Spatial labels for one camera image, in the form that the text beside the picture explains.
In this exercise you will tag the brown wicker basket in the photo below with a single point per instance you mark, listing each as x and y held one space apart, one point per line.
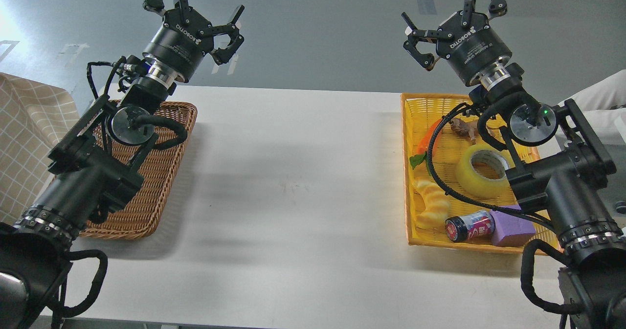
142 215

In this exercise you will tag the yellow toy croissant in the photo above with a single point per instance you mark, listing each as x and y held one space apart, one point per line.
436 205

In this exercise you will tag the red soda can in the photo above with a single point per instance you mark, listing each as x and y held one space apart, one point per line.
468 227

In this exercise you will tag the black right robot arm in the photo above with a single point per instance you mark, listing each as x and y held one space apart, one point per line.
559 165

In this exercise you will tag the brown toy lion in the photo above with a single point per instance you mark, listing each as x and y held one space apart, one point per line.
467 129

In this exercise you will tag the yellow plastic basket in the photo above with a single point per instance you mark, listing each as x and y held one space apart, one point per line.
419 111

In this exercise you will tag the yellow tape roll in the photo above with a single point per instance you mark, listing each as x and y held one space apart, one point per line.
482 172

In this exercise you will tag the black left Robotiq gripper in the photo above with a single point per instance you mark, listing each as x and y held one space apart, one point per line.
182 38

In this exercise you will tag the orange toy carrot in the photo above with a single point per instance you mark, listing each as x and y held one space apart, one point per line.
421 149

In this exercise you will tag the white clothed person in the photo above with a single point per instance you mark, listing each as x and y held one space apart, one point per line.
603 103

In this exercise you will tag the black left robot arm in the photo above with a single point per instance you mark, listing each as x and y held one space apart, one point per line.
96 165

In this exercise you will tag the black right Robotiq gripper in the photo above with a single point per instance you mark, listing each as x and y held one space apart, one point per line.
473 48

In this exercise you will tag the purple foam block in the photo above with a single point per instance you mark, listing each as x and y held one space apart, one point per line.
511 231

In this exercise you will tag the beige checkered cloth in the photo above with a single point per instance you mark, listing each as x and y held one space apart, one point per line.
34 117

